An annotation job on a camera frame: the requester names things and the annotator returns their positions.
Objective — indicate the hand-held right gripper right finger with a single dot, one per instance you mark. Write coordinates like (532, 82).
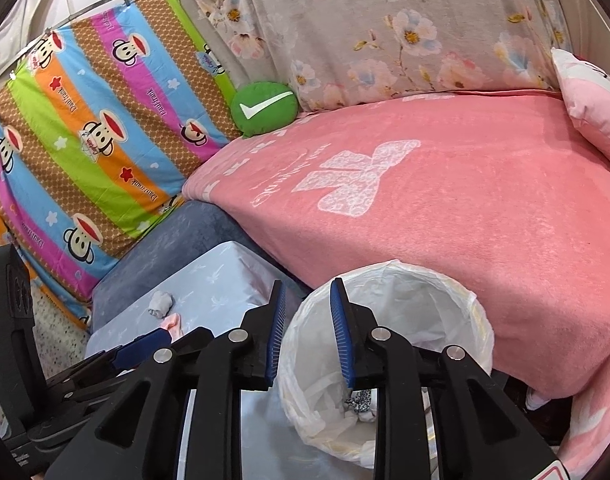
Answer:
(341, 340)

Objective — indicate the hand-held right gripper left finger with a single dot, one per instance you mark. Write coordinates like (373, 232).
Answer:
(276, 330)

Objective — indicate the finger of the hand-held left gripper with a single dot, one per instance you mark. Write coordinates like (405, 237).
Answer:
(140, 347)

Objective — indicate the leopard print cloth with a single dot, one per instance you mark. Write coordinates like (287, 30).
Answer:
(359, 402)

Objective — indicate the bin with white plastic liner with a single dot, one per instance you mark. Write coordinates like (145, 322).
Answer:
(410, 305)

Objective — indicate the pale pink sock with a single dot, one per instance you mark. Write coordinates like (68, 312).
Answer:
(172, 324)

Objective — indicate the grey rolled sock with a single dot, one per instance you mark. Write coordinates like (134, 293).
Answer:
(160, 305)

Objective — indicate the light blue palm print tablecloth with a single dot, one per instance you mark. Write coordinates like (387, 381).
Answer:
(220, 270)

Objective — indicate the blue-grey sofa cushion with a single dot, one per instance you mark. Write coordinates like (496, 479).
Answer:
(185, 225)

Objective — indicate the pink bow print blanket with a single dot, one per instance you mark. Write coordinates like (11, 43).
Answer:
(435, 210)

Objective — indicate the striped monkey print blanket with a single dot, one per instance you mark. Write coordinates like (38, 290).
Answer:
(85, 135)

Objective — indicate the green check mark cushion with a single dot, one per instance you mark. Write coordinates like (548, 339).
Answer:
(262, 110)

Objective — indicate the white curtain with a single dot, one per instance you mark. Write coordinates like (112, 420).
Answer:
(35, 5)

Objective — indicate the grey floral blanket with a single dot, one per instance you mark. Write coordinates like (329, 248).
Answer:
(385, 10)

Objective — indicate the pink white pillow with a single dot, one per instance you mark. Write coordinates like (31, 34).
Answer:
(595, 105)

